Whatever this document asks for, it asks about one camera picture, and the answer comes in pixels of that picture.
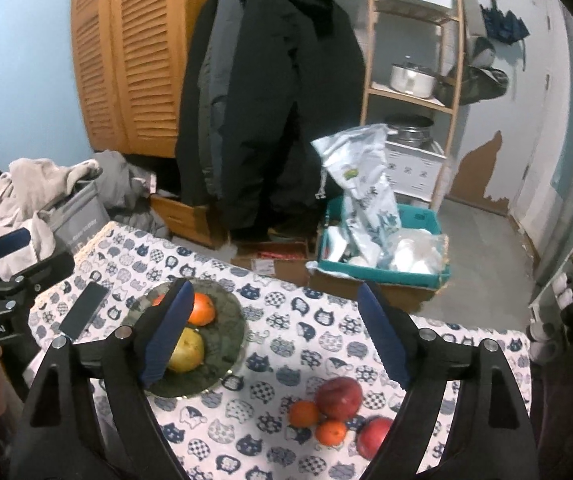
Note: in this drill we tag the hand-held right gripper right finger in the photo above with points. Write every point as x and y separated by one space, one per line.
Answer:
386 340

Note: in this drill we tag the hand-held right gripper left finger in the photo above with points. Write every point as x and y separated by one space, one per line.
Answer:
166 340

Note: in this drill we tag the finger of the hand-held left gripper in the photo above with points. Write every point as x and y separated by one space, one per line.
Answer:
41 275
11 244

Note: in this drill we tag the yellow-green pear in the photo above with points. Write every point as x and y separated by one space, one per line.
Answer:
189 352

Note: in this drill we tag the reddish orange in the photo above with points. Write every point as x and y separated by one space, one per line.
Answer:
201 308

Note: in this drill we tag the green glass plate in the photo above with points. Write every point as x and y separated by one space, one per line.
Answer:
221 355

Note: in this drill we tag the dark red oblong apple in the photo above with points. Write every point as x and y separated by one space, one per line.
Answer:
339 397

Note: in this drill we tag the round red apple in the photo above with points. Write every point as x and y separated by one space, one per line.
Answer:
374 435

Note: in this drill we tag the small orange tangerine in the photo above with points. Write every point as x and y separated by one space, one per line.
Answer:
331 432

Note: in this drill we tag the brown cardboard box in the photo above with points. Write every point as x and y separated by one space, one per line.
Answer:
366 292

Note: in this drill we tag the black smartphone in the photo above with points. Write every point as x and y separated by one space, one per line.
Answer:
84 307

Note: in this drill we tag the beige garment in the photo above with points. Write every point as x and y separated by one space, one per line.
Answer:
21 185

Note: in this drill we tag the grey laundry bag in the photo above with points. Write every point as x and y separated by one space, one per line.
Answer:
79 215

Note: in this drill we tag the clear plastic bag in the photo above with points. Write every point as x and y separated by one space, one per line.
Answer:
416 252

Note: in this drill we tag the cat print tablecloth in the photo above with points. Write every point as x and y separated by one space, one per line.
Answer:
276 360

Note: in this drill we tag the grey garment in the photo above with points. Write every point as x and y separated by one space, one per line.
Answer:
121 190

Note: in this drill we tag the wooden drawer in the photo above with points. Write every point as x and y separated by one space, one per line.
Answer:
186 220

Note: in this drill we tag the teal cardboard box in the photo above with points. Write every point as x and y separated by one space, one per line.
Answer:
416 217

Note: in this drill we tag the flat cardboard box red label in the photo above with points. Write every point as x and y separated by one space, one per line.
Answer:
271 262

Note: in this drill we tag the white rice bag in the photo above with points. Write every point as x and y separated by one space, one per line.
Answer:
366 185

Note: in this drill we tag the white perforated basket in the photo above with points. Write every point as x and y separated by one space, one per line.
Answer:
411 170

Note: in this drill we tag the white shoe rack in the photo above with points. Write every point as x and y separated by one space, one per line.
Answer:
561 270

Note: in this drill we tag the steel steamer pot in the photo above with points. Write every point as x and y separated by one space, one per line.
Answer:
409 132

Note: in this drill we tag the wooden louvred wardrobe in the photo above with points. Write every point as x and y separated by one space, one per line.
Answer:
136 60

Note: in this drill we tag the light blue door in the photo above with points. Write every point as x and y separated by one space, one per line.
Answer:
516 125

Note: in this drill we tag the grey metal pipe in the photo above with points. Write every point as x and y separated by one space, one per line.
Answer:
571 160

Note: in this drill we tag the grey padded jacket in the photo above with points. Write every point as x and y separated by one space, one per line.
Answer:
216 85

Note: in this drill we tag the steel cooking pot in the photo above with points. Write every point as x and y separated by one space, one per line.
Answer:
411 80

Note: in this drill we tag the black hooded jacket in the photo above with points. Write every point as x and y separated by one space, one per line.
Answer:
286 85

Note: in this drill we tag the olive grey hanging bag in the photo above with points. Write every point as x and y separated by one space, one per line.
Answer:
481 80

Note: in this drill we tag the wooden shelf rack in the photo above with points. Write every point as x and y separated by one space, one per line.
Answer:
369 35

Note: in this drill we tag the dark blue umbrella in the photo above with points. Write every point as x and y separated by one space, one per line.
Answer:
503 20

